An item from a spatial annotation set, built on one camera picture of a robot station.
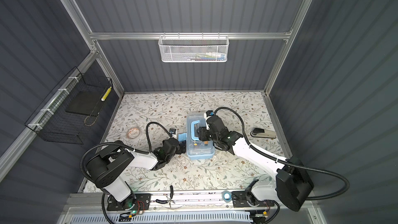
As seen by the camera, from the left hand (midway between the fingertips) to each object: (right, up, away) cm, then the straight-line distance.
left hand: (179, 141), depth 93 cm
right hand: (+14, +8, -12) cm, 19 cm away
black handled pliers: (-2, -25, -20) cm, 32 cm away
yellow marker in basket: (-37, +28, -12) cm, 48 cm away
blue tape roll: (+26, -23, -18) cm, 39 cm away
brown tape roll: (-31, +4, +5) cm, 32 cm away
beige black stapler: (+51, +5, 0) cm, 51 cm away
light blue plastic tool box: (+2, +3, -2) cm, 4 cm away
